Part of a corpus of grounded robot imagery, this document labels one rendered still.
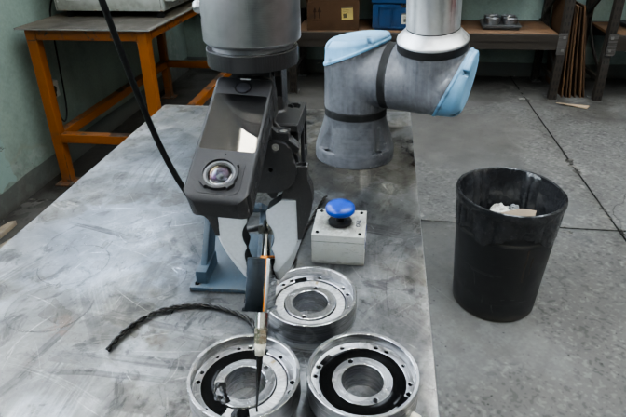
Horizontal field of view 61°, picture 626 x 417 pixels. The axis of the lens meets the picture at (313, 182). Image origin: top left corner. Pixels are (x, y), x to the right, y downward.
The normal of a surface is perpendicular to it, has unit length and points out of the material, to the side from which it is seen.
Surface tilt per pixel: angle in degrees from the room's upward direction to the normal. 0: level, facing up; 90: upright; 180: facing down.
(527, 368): 0
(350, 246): 90
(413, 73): 100
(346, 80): 90
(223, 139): 29
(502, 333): 0
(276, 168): 90
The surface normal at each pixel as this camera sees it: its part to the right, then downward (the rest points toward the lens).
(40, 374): -0.01, -0.89
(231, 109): -0.02, -0.56
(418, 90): -0.44, 0.56
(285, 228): -0.11, 0.46
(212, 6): -0.61, 0.37
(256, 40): 0.22, 0.45
